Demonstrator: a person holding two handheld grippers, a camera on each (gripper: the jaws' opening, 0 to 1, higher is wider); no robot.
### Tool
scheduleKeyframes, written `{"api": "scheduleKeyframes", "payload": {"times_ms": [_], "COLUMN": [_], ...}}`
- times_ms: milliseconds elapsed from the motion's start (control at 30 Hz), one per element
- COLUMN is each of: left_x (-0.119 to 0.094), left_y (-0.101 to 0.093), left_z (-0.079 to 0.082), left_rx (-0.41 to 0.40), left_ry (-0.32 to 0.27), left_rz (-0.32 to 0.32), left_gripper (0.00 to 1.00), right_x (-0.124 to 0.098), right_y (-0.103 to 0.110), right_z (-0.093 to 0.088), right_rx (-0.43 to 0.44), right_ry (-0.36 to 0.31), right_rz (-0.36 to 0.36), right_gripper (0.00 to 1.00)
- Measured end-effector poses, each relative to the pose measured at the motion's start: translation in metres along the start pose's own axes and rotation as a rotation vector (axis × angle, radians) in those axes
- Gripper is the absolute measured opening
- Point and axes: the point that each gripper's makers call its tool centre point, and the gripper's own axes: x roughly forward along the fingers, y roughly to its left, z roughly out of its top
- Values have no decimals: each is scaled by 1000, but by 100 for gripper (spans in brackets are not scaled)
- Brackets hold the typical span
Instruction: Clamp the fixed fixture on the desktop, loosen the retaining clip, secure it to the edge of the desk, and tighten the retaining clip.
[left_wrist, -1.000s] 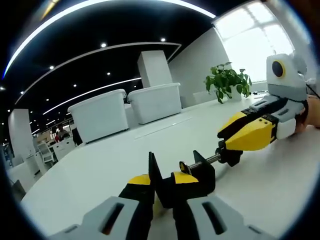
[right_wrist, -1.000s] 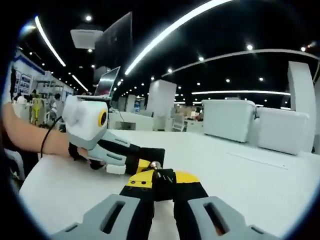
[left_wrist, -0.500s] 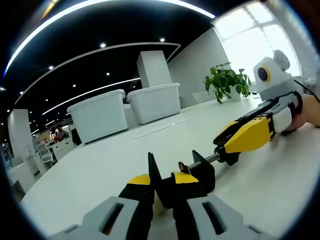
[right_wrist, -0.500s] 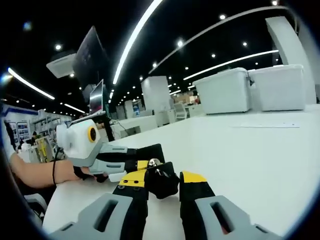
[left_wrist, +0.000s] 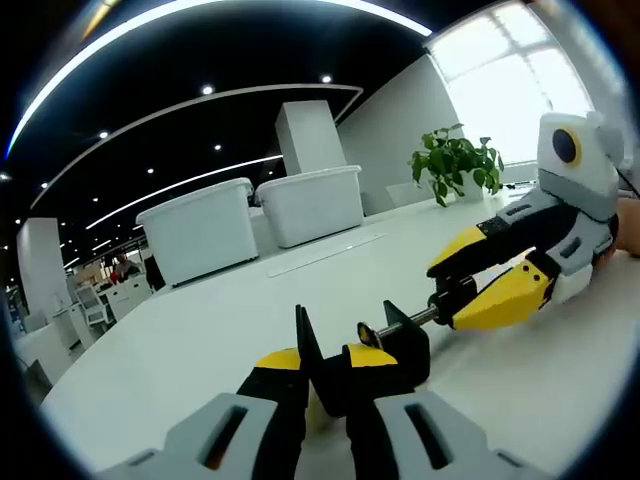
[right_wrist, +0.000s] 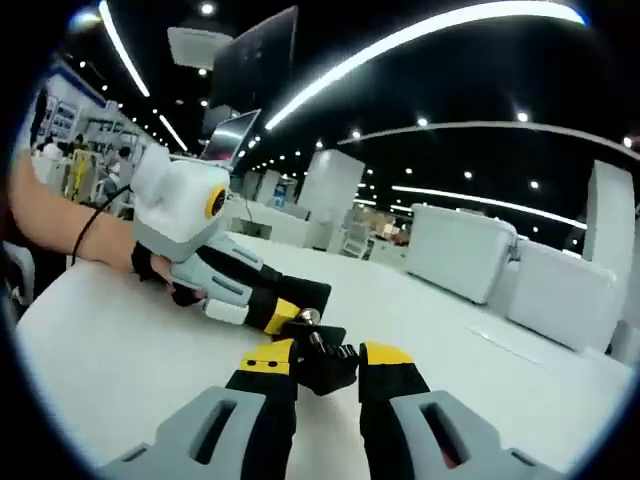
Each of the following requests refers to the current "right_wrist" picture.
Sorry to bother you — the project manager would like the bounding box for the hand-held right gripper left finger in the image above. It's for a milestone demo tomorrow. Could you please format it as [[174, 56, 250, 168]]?
[[99, 338, 300, 480]]

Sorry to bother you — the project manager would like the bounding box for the person's left hand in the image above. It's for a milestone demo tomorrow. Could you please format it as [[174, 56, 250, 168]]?
[[94, 223, 207, 308]]

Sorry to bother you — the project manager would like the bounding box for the white ceiling air conditioner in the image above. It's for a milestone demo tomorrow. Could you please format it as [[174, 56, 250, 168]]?
[[167, 25, 236, 69]]

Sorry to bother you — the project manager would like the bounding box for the large white storage box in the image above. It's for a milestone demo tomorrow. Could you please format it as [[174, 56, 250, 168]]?
[[403, 202, 519, 306]]

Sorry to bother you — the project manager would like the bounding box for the group of ceiling spotlights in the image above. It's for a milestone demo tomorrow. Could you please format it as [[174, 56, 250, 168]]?
[[79, 3, 634, 211]]

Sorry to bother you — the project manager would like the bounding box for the curved ceiling light strip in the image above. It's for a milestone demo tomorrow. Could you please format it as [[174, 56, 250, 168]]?
[[264, 2, 587, 131]]

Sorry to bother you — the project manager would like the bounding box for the black fixed fixture clamp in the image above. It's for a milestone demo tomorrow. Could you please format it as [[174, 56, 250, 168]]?
[[269, 277, 360, 397]]

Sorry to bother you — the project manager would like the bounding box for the open silver laptop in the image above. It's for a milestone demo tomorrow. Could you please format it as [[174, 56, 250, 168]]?
[[199, 108, 262, 166]]

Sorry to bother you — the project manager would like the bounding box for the large black display screen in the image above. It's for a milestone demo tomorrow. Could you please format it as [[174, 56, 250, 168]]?
[[207, 5, 300, 119]]

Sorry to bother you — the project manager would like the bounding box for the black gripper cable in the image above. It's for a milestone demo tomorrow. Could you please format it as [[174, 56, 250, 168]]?
[[69, 183, 134, 269]]

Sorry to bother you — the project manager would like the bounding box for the straight ceiling light strip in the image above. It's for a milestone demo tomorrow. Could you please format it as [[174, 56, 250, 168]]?
[[98, 0, 151, 99]]

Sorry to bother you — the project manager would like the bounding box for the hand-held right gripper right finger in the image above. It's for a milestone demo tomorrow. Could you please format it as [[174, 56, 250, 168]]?
[[357, 341, 564, 480]]

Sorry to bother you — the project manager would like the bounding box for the yellow metal frame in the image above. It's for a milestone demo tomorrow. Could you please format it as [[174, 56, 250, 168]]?
[[72, 149, 94, 201]]

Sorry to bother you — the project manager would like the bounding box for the white desk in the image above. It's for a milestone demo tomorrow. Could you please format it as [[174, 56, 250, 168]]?
[[14, 232, 634, 480]]

